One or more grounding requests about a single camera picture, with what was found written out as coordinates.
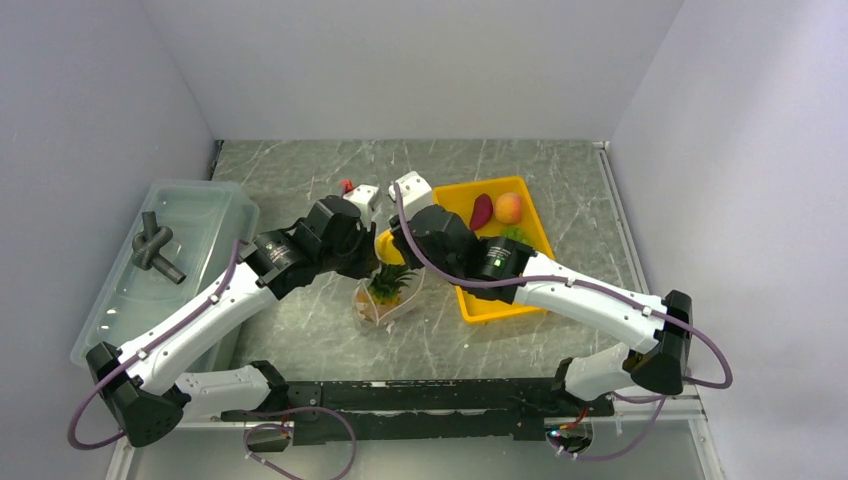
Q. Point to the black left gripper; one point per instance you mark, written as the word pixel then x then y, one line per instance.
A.
pixel 369 261

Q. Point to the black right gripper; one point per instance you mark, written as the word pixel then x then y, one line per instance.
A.
pixel 398 231

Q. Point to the yellow toy pear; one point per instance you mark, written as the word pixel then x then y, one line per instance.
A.
pixel 386 251

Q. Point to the orange toy pineapple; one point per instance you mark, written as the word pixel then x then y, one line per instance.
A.
pixel 382 293

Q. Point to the clear polka-dot zip bag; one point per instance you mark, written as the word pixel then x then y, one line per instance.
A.
pixel 409 298

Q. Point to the dark red toy sweet potato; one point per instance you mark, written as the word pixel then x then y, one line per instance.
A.
pixel 482 212

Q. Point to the green toy lettuce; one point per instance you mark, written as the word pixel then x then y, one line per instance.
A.
pixel 517 234

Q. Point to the toy peach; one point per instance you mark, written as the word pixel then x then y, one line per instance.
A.
pixel 508 208

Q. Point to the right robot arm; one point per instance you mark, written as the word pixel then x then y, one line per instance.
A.
pixel 652 344

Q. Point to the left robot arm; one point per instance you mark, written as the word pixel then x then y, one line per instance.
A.
pixel 145 382

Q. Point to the clear plastic storage bin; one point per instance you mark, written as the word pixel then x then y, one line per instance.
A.
pixel 179 244

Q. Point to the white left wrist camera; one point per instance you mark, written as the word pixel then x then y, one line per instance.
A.
pixel 365 197

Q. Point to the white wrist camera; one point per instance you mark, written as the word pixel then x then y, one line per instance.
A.
pixel 415 192
pixel 365 197

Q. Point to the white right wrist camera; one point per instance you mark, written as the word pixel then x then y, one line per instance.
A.
pixel 415 192

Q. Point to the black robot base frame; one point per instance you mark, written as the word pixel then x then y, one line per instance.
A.
pixel 522 409

